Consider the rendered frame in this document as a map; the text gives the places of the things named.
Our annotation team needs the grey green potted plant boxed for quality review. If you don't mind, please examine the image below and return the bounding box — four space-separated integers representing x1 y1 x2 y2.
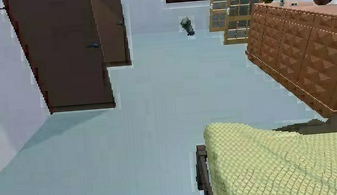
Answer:
179 16 196 37

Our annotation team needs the dark brown room door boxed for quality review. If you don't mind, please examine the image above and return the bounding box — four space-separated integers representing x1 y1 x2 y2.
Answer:
89 0 133 69
1 0 117 118

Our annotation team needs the wooden lattice shelf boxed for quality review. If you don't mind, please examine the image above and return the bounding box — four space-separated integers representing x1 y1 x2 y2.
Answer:
206 0 272 47

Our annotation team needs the bed with yellow green blanket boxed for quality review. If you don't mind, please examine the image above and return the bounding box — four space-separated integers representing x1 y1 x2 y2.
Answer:
192 112 337 195

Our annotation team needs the brown patterned wooden sideboard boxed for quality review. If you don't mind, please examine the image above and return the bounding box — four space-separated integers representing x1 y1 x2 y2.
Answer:
241 0 337 133

